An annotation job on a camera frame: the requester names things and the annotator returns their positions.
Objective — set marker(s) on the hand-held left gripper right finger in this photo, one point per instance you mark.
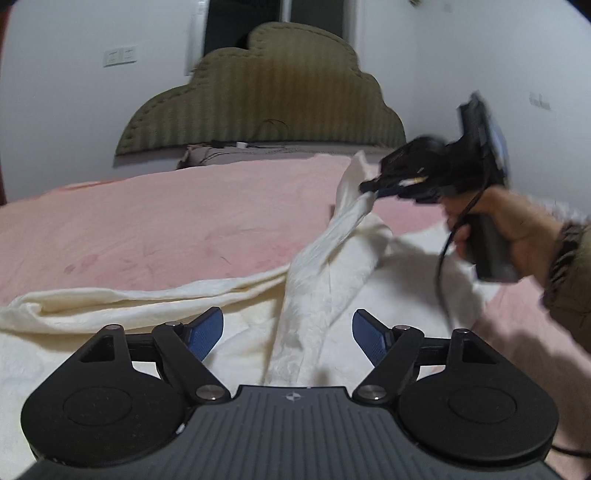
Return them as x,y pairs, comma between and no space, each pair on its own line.
369,337

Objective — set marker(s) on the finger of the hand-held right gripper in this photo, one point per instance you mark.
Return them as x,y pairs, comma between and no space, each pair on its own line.
371,185

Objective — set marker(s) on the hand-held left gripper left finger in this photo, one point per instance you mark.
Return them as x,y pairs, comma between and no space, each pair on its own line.
207,333

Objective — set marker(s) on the white cream blanket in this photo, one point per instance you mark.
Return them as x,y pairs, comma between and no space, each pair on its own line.
323,300

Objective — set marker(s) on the person's right forearm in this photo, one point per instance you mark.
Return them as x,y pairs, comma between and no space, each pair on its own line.
572,277

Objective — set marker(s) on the person's right hand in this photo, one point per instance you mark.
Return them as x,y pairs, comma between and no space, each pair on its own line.
521,228

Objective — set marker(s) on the pink blanket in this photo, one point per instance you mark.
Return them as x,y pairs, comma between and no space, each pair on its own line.
161,221

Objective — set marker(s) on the olive padded headboard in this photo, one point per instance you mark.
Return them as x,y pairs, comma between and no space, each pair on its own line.
277,87

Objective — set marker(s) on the grey pillow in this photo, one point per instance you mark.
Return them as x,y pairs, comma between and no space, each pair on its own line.
207,154

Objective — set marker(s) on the white wall switch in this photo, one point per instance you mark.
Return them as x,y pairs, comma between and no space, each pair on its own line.
120,56

